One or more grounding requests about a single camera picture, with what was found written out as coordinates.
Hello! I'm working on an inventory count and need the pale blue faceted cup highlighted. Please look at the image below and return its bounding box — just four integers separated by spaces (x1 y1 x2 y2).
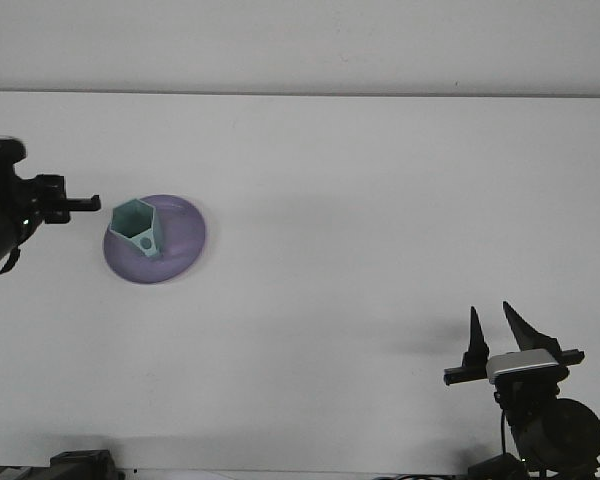
110 198 164 261

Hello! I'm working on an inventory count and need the pale purple round plate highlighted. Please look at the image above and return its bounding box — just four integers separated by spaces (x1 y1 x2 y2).
102 193 208 285

